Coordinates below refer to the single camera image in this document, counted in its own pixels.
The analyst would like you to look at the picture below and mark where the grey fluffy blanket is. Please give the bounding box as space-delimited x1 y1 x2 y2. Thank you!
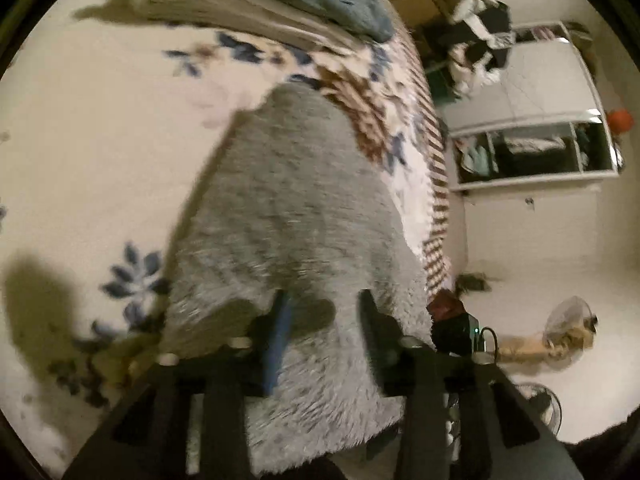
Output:
160 82 436 476

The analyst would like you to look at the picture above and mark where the brown checkered blanket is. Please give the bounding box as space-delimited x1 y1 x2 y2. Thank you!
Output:
395 30 456 306

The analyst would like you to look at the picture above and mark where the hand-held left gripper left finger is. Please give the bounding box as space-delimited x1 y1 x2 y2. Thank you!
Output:
62 290 293 480

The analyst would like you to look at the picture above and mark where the white wardrobe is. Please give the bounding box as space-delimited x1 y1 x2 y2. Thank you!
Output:
445 20 621 191

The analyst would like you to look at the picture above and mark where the orange ball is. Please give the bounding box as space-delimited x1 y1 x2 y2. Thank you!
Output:
607 109 635 136

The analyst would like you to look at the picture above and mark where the floor fan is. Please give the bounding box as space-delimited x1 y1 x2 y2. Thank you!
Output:
515 382 563 436
545 296 598 371

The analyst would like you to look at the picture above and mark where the pile of clothes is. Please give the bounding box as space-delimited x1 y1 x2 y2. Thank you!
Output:
425 0 516 101

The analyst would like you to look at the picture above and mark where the folded grey cloth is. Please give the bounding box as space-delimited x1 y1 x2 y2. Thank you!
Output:
127 0 371 53

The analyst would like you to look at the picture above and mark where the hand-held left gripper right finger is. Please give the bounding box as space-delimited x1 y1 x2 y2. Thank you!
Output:
357 289 586 480

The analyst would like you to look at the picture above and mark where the floral bedsheet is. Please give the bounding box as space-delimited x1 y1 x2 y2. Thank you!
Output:
0 10 451 478

